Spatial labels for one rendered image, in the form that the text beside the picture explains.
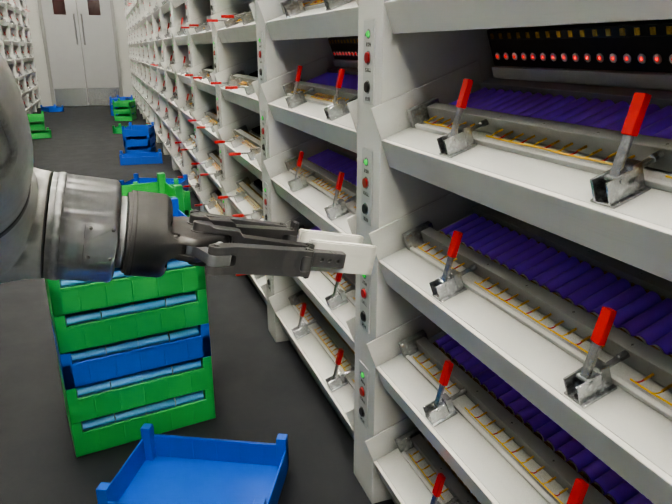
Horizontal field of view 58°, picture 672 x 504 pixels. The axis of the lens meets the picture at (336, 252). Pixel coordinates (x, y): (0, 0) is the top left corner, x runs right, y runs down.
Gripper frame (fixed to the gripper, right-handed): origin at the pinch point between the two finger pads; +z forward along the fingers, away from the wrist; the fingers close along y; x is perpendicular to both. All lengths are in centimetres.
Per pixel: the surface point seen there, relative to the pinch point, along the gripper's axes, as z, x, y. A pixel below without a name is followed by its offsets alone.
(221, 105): 18, 3, -170
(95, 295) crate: -20, -31, -65
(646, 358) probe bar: 25.9, -2.9, 16.6
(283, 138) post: 22, 1, -100
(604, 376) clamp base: 23.1, -5.5, 15.1
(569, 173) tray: 20.1, 12.0, 6.4
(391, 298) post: 24.6, -15.5, -30.3
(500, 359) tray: 21.1, -9.9, 3.1
